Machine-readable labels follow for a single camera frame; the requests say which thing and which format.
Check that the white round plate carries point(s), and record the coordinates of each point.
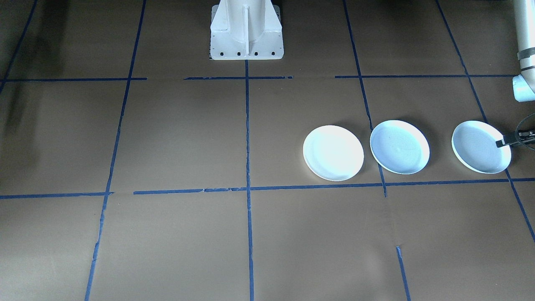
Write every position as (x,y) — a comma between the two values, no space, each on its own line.
(399,146)
(333,152)
(476,146)

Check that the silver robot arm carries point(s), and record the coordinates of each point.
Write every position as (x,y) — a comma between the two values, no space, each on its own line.
(526,42)

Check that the white post with base plate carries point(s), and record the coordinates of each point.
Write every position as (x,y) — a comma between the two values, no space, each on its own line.
(246,42)

